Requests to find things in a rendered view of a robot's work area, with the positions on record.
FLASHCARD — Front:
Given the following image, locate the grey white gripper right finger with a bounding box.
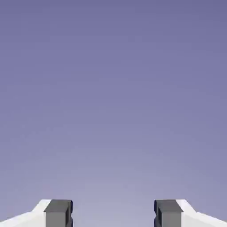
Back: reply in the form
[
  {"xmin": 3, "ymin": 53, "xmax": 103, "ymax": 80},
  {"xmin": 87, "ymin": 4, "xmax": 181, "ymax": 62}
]
[{"xmin": 153, "ymin": 199, "xmax": 227, "ymax": 227}]

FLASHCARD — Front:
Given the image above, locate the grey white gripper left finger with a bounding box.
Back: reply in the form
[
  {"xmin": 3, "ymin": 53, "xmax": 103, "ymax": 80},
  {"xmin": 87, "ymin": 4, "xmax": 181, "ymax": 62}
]
[{"xmin": 0, "ymin": 199, "xmax": 74, "ymax": 227}]

